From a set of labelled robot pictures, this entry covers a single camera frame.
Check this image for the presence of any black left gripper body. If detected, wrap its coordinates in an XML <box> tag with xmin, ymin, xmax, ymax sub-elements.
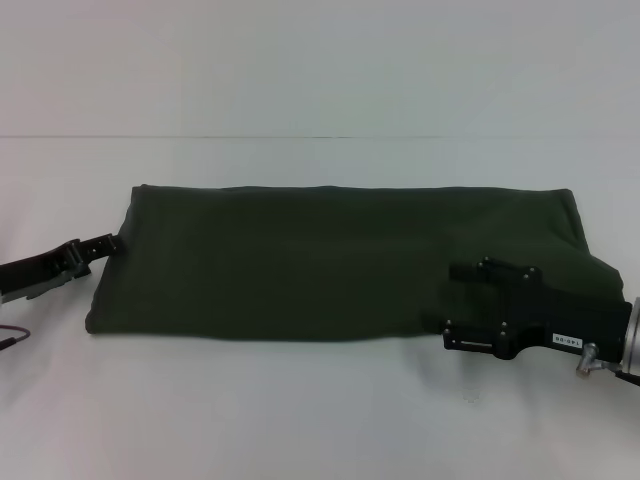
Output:
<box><xmin>0</xmin><ymin>238</ymin><xmax>95</xmax><ymax>304</ymax></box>

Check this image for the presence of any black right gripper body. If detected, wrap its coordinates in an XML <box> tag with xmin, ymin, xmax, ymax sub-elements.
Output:
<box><xmin>492</xmin><ymin>272</ymin><xmax>633</xmax><ymax>363</ymax></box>

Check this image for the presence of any dark green t-shirt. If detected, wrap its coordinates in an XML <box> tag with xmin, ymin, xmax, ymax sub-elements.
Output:
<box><xmin>83</xmin><ymin>183</ymin><xmax>627</xmax><ymax>352</ymax></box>

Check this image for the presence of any silver elbow cable connector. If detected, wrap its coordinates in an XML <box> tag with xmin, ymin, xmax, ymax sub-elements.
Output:
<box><xmin>574</xmin><ymin>341</ymin><xmax>610</xmax><ymax>377</ymax></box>

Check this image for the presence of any dark red cable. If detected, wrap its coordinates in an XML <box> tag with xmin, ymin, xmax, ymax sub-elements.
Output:
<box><xmin>0</xmin><ymin>323</ymin><xmax>32</xmax><ymax>343</ymax></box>

